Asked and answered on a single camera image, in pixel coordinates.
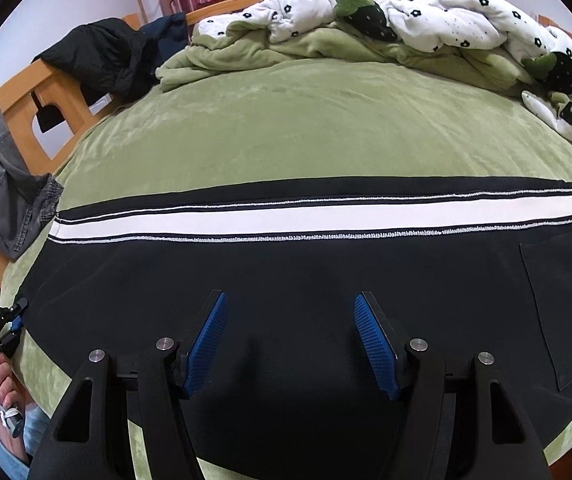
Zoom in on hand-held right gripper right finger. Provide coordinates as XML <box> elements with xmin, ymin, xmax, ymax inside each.
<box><xmin>353</xmin><ymin>290</ymin><xmax>552</xmax><ymax>480</ymax></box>

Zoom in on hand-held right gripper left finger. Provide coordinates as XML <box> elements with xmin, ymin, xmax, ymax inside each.
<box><xmin>28</xmin><ymin>290</ymin><xmax>229</xmax><ymax>480</ymax></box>

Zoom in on black pants with white stripe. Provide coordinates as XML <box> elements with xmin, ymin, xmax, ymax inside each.
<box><xmin>16</xmin><ymin>176</ymin><xmax>572</xmax><ymax>471</ymax></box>

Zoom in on person's left hand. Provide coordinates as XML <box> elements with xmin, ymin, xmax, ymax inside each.
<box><xmin>0</xmin><ymin>352</ymin><xmax>27</xmax><ymax>456</ymax></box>

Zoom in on person's leg in jeans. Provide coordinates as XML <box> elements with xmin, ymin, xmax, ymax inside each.
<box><xmin>0</xmin><ymin>402</ymin><xmax>54</xmax><ymax>468</ymax></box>

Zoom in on green bed cover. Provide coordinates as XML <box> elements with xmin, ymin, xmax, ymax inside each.
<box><xmin>3</xmin><ymin>57</ymin><xmax>572</xmax><ymax>480</ymax></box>

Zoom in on black jacket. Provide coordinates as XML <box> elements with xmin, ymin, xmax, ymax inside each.
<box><xmin>33</xmin><ymin>17</ymin><xmax>161</xmax><ymax>106</ymax></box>

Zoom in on green fleece blanket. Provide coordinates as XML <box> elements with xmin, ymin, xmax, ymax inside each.
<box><xmin>156</xmin><ymin>20</ymin><xmax>537</xmax><ymax>93</ymax></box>

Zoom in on navy garment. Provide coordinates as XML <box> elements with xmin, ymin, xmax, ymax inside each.
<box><xmin>138</xmin><ymin>12</ymin><xmax>189</xmax><ymax>61</ymax></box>

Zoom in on wooden coat rack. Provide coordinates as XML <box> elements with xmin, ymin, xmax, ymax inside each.
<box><xmin>134</xmin><ymin>0</ymin><xmax>174</xmax><ymax>26</ymax></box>

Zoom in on white floral quilt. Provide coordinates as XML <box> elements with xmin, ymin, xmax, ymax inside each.
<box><xmin>193</xmin><ymin>0</ymin><xmax>572</xmax><ymax>147</ymax></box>

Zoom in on wooden bed frame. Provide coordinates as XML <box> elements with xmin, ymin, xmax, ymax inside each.
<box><xmin>0</xmin><ymin>0</ymin><xmax>572</xmax><ymax>461</ymax></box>

